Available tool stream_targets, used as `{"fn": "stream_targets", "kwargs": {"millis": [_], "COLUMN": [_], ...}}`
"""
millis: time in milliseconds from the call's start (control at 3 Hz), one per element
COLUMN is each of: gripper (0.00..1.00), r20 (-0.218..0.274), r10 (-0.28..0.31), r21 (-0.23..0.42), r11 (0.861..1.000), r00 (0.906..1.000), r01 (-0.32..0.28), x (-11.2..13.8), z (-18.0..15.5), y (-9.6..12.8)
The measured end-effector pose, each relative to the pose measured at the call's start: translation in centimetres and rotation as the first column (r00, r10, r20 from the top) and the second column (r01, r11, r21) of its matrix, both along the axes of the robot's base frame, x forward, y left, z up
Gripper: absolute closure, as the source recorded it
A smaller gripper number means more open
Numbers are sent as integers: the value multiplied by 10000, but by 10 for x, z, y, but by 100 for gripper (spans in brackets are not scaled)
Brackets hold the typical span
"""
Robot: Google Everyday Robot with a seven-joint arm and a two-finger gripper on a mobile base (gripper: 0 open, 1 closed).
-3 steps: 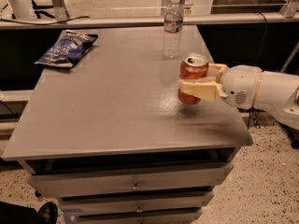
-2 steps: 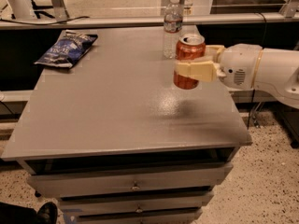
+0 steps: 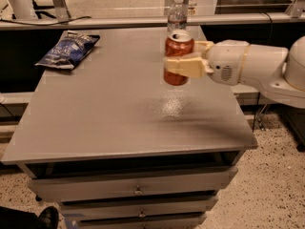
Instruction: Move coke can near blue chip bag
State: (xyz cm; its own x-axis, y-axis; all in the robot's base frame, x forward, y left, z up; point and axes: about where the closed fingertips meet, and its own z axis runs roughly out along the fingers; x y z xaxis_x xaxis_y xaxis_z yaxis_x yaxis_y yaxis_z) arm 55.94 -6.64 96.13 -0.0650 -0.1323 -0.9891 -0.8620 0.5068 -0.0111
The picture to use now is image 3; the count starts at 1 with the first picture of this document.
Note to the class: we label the grey metal rail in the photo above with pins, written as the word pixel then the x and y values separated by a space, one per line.
pixel 86 23

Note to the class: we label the black shoe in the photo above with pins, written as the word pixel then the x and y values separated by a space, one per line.
pixel 49 218

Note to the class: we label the grey drawer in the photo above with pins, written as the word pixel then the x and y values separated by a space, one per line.
pixel 178 221
pixel 139 208
pixel 129 185

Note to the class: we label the middle grey drawer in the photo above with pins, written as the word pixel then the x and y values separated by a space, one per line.
pixel 139 208

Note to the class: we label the top grey drawer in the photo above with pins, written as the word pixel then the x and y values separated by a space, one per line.
pixel 129 185

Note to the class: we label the bottom grey drawer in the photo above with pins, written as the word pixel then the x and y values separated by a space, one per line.
pixel 178 221

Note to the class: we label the grey drawer cabinet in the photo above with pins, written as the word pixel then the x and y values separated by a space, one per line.
pixel 114 114

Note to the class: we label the clear plastic water bottle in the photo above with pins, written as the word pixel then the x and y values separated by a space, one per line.
pixel 177 16

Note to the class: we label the blue chip bag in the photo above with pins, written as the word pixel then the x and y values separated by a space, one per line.
pixel 69 51

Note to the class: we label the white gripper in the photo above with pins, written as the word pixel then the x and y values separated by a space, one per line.
pixel 225 62

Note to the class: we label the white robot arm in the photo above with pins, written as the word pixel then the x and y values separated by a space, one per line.
pixel 277 73

